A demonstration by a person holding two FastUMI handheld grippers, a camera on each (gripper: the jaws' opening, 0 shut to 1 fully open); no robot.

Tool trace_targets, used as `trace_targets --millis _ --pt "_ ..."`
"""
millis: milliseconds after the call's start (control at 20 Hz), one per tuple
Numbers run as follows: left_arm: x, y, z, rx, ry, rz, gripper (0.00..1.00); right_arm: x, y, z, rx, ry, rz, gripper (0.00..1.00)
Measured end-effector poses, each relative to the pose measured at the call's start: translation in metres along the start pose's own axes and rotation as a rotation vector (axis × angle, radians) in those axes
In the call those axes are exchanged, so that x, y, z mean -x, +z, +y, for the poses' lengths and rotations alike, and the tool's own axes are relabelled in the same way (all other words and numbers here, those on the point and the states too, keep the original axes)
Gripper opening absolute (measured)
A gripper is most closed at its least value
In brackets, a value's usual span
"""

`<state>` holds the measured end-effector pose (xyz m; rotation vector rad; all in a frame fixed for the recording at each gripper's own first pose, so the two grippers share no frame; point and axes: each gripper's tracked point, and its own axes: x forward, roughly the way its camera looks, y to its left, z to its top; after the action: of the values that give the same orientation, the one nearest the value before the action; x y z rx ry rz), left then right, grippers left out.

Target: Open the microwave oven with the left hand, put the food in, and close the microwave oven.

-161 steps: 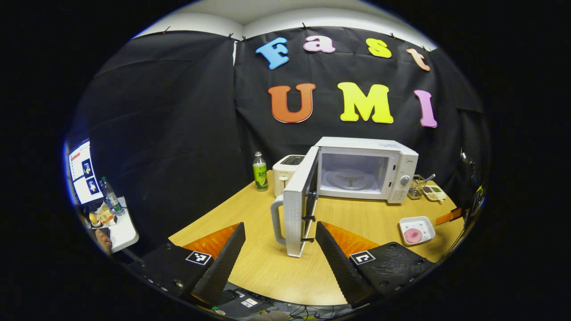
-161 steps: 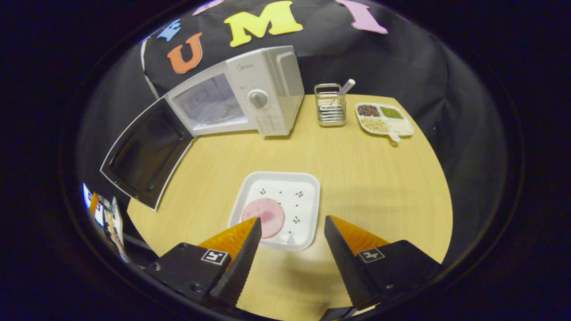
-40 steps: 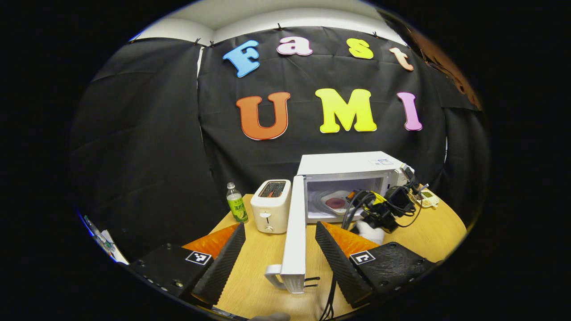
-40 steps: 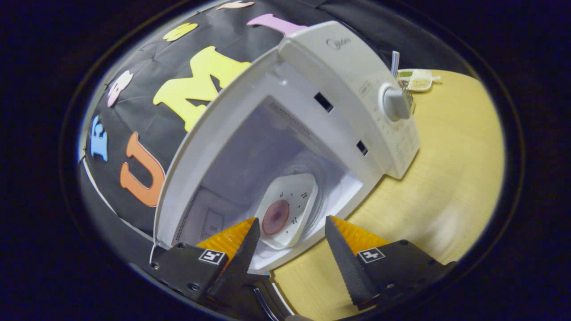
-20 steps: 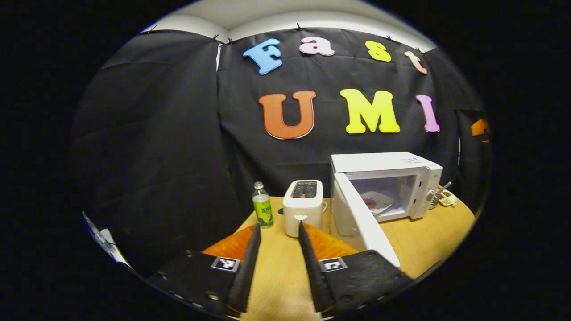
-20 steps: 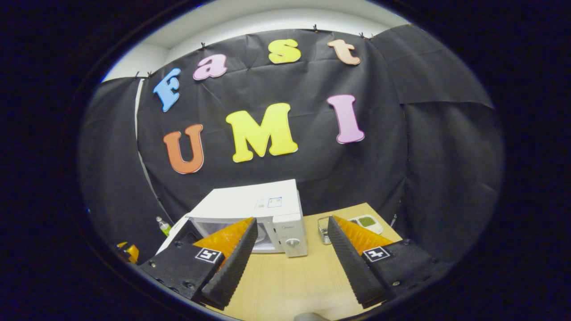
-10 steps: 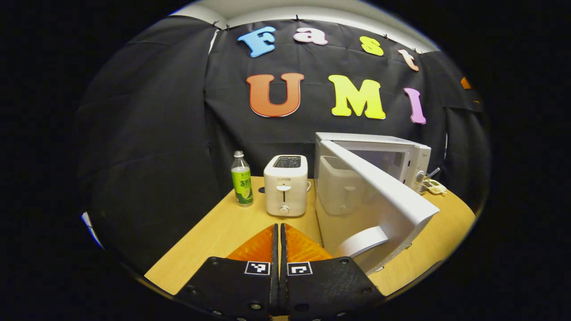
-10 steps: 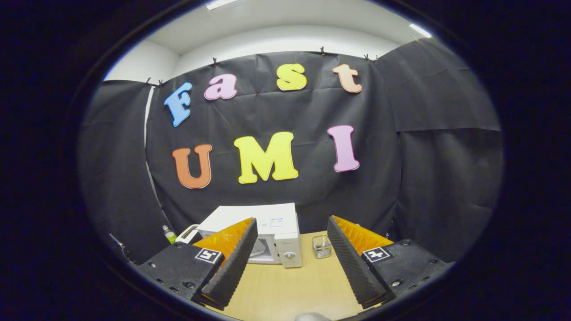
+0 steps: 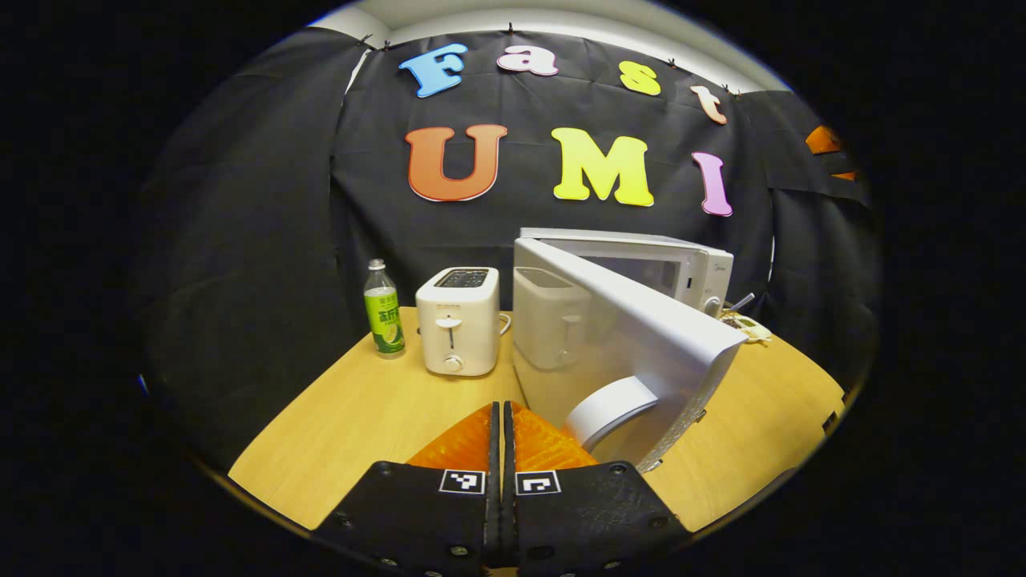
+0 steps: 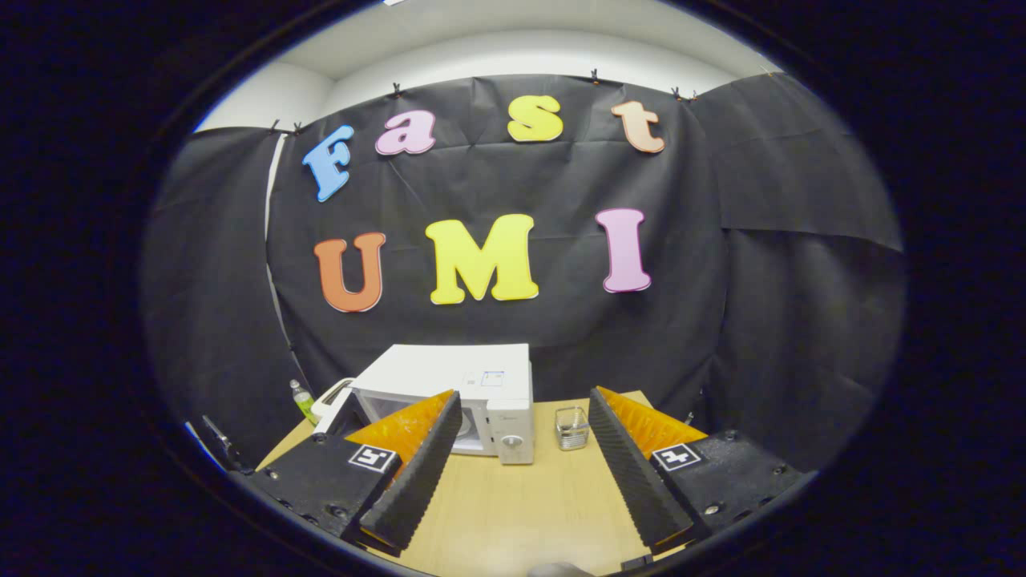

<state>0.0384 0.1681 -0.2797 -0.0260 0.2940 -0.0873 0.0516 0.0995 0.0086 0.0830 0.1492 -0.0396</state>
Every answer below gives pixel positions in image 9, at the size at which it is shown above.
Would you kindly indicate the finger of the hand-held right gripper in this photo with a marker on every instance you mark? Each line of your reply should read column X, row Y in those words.
column 846, row 175
column 823, row 140

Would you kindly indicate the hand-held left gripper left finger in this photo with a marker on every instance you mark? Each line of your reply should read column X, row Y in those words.
column 449, row 521

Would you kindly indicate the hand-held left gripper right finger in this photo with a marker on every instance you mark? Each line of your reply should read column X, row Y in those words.
column 561, row 521

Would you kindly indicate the white microwave oven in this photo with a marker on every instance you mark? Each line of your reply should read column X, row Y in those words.
column 641, row 336

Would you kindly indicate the metal spoon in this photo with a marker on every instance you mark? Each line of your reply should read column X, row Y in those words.
column 741, row 302

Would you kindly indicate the divided plate with grains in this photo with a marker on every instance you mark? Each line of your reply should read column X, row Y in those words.
column 749, row 326

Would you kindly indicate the white toaster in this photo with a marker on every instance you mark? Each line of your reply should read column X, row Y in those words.
column 457, row 320

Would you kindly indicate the green label drink bottle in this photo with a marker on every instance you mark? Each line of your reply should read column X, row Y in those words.
column 384, row 316

